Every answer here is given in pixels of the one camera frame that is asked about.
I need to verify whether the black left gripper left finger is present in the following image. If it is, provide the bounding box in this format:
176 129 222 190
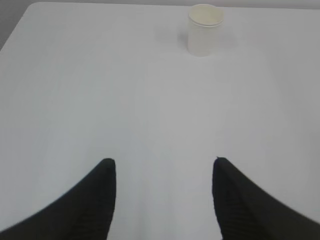
0 158 117 240

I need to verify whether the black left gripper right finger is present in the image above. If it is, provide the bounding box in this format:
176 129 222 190
212 157 320 240

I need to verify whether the white paper cup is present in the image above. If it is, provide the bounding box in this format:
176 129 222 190
187 4 224 57

